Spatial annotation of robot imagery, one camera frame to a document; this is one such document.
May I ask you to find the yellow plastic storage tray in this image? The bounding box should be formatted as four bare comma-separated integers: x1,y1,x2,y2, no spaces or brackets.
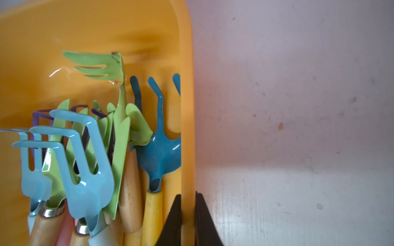
1,1,196,246

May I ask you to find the purple cultivator pink handle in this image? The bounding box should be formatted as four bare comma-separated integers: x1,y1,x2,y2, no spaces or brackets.
30,104,107,176

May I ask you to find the teal cultivator yellow handle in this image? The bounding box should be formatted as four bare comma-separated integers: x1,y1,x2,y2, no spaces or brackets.
136,77,181,246

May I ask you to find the green rake wooden handle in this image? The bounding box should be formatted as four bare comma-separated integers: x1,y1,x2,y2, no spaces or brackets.
61,50,144,234

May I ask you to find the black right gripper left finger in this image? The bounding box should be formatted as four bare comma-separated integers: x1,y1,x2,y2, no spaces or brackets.
156,194,182,246

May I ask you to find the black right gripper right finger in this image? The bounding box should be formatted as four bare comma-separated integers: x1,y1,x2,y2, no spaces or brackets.
195,192,223,246

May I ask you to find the light blue rake wooden handle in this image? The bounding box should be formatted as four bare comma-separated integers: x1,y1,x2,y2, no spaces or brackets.
0,128,53,236

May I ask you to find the green three-prong rake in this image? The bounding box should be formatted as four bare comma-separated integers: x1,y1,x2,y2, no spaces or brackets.
27,99,107,246

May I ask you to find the green hand fork wooden handle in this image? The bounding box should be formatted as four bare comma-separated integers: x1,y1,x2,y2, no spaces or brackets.
105,103,153,234

